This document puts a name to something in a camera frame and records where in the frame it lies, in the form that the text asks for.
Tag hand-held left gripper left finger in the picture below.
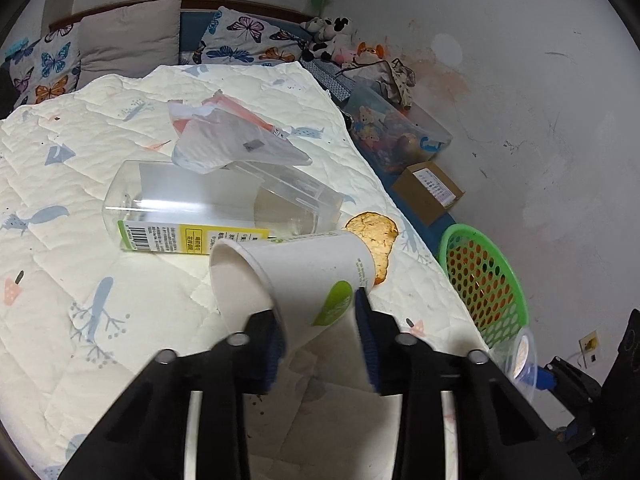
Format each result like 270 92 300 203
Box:
57 310 287 480

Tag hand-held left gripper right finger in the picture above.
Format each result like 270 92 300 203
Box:
354 287 581 480

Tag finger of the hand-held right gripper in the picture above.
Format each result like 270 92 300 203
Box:
554 412 601 444
536 356 603 412

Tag white paper cup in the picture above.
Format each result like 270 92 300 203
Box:
208 230 382 357

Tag green plastic basket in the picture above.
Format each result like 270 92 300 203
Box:
437 223 529 352

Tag gold foil lid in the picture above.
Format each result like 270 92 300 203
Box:
344 212 401 284

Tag brown cardboard box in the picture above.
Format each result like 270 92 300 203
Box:
392 161 464 227

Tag clear plastic box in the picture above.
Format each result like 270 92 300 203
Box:
101 159 344 257

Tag clear storage bin with toys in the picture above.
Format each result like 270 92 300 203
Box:
344 82 454 175

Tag white plastic bag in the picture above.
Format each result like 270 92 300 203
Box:
167 91 314 174

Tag blue patterned cloth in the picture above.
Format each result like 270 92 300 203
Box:
301 57 362 104

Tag patterned cloth on bin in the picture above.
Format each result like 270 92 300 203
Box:
344 59 417 109

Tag orange fox plush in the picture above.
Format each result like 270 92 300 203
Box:
354 43 387 65

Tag black white cow plush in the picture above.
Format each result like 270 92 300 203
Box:
299 15 352 64

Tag butterfly print pillow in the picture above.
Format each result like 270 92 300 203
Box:
192 6 315 64
0 25 82 107

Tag grey cushion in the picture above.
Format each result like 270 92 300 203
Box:
77 0 183 87

